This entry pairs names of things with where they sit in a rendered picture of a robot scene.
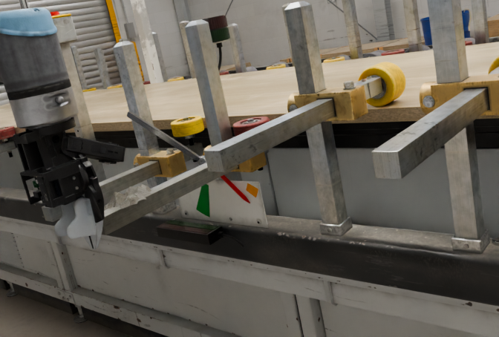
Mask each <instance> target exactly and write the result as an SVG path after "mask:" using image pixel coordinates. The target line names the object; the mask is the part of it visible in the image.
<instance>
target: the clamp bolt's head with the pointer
mask: <svg viewBox="0 0 499 337"><path fill-rule="evenodd" d="M204 163H205V161H204V159H202V158H201V159H199V164H200V165H202V164H204ZM221 178H222V179H223V180H224V181H225V182H226V183H227V184H228V185H229V186H230V187H231V188H232V189H233V190H234V191H235V192H236V193H237V194H238V195H239V196H240V197H241V198H242V199H243V200H245V201H246V202H248V203H250V202H249V200H248V199H247V197H246V196H245V195H244V194H243V193H242V192H241V191H240V190H239V189H238V188H237V187H236V186H235V185H234V184H233V183H232V182H231V181H230V180H229V179H228V178H227V177H226V176H225V175H223V176H221Z"/></svg>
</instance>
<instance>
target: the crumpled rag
mask: <svg viewBox="0 0 499 337"><path fill-rule="evenodd" d="M151 191H152V190H151V189H150V188H149V187H148V186H145V185H143V184H141V185H140V186H137V187H129V188H128V190H127V191H126V192H125V193H124V194H120V193H119V192H114V193H113V196H112V198H111V201H110V203H108V204H107V205H106V208H108V209H112V208H114V207H118V206H119V207H120V208H121V209H123V208H125V207H128V206H131V205H133V204H137V202H138V201H139V200H146V196H148V195H150V194H151Z"/></svg>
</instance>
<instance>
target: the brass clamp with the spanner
mask: <svg viewBox="0 0 499 337"><path fill-rule="evenodd" d="M266 164H267V161H266V157H265V153H264V152H262V153H260V154H258V155H256V156H254V157H252V158H250V159H248V160H247V161H245V162H243V163H241V164H239V165H238V168H236V169H234V170H232V171H237V172H254V171H256V170H258V169H260V168H261V167H263V166H265V165H266Z"/></svg>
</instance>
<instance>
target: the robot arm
mask: <svg viewBox="0 0 499 337"><path fill-rule="evenodd" d="M56 32H57V28H56V26H55V25H54V23H53V19H52V16H51V14H50V12H49V11H48V10H47V9H45V8H43V7H35V8H28V9H21V10H8V11H2V12H0V85H3V84H4V87H5V90H6V92H7V96H8V99H9V102H10V107H11V109H12V112H13V116H14V119H15V121H16V126H17V127H18V128H25V130H26V131H24V132H22V133H18V134H14V135H13V136H14V139H15V141H16V146H17V149H18V151H19V156H20V158H21V161H22V165H23V168H24V170H25V171H23V172H20V175H21V178H22V182H23V185H24V188H25V191H26V194H27V198H28V201H29V204H30V205H31V204H34V203H37V202H39V201H40V200H41V201H42V202H43V203H44V204H45V207H49V208H52V207H53V208H55V207H57V206H60V205H61V207H62V217H61V218H60V220H59V221H58V222H57V223H56V225H55V226H54V231H55V233H56V234H57V235H58V236H60V237H62V236H68V237H69V238H71V239H75V238H82V237H84V238H85V240H86V241H87V243H88V244H89V246H90V247H91V248H92V249H97V248H98V247H99V244H100V238H101V234H102V228H103V219H104V218H105V215H104V199H103V195H102V190H101V188H100V185H99V182H98V177H97V175H96V172H95V171H94V168H93V166H92V164H91V162H90V161H89V160H88V158H90V159H94V160H99V162H101V163H105V164H117V162H124V156H125V147H122V146H119V144H116V143H111V142H99V141H95V140H89V139H85V138H81V137H75V136H71V135H66V133H65V131H66V130H68V129H71V128H73V127H75V126H76V123H75V120H74V117H73V116H75V115H77V114H78V113H79V110H78V107H77V104H76V100H75V96H74V92H73V88H72V86H71V81H70V80H69V75H68V71H67V68H66V65H65V60H64V57H63V55H62V49H61V47H60V43H59V39H58V36H57V33H56ZM32 178H35V180H34V181H33V186H34V188H38V190H37V191H34V192H33V196H32V197H31V196H30V193H29V191H28V188H27V184H26V180H29V179H32ZM83 194H84V195H85V196H82V195H83Z"/></svg>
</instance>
